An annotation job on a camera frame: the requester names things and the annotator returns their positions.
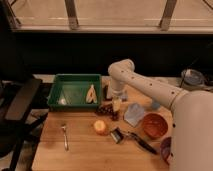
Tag dark red grape bunch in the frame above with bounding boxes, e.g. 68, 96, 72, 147
96, 104, 119, 121

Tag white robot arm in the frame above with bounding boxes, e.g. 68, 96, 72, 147
108, 59, 213, 171

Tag blue plastic cup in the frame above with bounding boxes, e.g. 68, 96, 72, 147
151, 101, 161, 110

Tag small metal cup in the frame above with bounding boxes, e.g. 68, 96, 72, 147
110, 128, 124, 144

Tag dark brown block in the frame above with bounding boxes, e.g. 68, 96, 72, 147
103, 85, 112, 101

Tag wooden tongs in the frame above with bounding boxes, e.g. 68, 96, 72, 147
86, 85, 97, 103

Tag light blue cloth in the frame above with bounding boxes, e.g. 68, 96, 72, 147
124, 103, 145, 127

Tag orange fruit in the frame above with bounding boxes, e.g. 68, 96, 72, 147
93, 120, 107, 135

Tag green plastic tray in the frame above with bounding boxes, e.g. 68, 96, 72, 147
48, 74, 102, 111

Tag orange bowl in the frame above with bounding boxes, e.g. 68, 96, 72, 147
141, 113, 168, 139

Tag purple bowl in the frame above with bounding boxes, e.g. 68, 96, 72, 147
160, 137, 171, 164

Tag metal fork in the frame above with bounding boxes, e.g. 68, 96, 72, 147
61, 124, 69, 151

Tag grey round device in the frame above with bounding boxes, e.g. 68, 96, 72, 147
181, 69, 204, 86

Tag black office chair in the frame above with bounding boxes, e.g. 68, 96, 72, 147
0, 78, 47, 171

